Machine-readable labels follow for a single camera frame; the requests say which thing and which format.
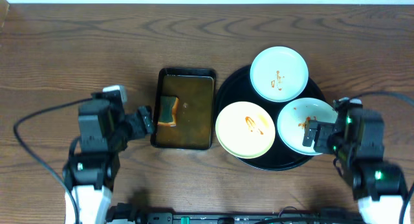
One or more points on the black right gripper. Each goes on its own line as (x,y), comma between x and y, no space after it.
(312,126)

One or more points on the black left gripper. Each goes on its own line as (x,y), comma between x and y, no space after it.
(135,120)

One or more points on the pale plate with sauce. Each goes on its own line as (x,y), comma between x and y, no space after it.
(292,119)

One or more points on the green and orange sponge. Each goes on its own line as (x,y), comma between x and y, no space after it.
(168,111)

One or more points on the yellow plate with sauce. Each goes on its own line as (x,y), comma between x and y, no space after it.
(245,130)

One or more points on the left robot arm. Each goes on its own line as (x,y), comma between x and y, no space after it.
(93,163)

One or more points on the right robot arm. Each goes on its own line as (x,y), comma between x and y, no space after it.
(356,142)

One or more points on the black rectangular water tray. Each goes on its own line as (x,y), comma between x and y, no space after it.
(195,89)

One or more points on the round black tray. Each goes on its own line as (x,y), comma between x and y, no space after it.
(237,87)

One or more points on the white plate with sauce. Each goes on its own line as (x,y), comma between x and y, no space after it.
(279,74)

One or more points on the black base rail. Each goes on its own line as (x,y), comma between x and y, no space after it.
(126,213)

